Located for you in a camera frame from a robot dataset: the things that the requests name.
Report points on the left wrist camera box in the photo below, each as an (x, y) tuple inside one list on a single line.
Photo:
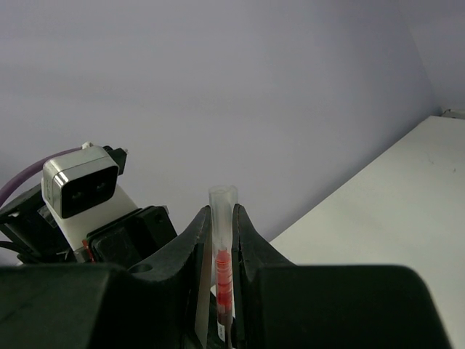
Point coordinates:
[(80, 189)]

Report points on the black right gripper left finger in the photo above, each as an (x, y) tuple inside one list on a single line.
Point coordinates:
[(161, 302)]

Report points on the red gel pen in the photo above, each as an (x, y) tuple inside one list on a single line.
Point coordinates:
[(222, 200)]

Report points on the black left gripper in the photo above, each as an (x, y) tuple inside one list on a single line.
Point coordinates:
[(116, 231)]

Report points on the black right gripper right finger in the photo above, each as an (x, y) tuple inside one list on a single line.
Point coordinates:
[(282, 305)]

